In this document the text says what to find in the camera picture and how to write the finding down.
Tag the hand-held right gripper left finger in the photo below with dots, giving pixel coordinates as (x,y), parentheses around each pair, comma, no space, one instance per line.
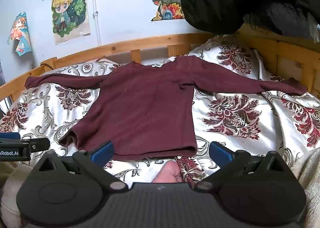
(103,153)

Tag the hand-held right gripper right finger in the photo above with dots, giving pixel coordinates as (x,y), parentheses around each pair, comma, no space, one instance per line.
(220,153)

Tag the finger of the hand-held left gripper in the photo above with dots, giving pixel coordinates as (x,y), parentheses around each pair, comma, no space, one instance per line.
(10,135)
(40,144)

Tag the maroon long-sleeve sweater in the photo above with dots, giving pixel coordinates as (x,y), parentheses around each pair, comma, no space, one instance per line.
(140,107)

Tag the cream fleece cloth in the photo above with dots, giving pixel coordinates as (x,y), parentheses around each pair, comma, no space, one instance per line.
(311,173)
(10,185)

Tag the white floral bedspread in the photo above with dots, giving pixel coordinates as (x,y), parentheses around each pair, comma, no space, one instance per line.
(225,87)

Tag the small curled anime poster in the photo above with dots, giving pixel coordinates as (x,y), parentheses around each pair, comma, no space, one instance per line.
(20,35)

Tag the black padded jacket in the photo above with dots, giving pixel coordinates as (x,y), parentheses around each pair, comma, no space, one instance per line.
(215,0)

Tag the wooden bed frame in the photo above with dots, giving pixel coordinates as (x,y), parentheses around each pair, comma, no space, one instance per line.
(150,42)

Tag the chibi character wall poster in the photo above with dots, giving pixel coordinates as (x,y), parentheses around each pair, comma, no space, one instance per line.
(70,12)

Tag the white wall pipe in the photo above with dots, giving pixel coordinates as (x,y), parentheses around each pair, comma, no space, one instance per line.
(96,10)

